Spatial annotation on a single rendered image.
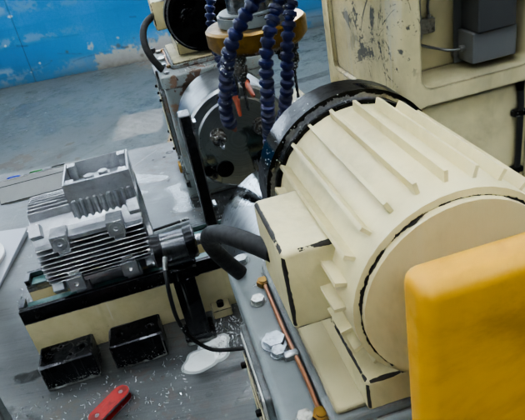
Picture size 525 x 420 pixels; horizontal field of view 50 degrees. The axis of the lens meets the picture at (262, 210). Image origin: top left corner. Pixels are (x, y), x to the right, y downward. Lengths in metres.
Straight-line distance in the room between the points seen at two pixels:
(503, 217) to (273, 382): 0.25
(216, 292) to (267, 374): 0.65
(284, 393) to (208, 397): 0.52
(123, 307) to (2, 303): 0.40
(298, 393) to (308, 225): 0.16
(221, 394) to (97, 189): 0.42
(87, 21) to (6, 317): 5.53
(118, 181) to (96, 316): 0.29
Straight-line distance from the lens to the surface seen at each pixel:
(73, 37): 6.82
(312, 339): 0.55
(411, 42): 0.97
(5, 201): 1.36
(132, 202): 1.06
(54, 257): 1.09
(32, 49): 6.97
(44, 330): 1.21
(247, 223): 0.82
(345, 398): 0.50
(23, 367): 1.27
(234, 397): 1.03
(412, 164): 0.43
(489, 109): 1.10
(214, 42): 1.01
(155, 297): 1.17
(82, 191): 1.07
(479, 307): 0.34
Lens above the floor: 1.55
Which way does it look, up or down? 30 degrees down
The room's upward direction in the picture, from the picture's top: 11 degrees counter-clockwise
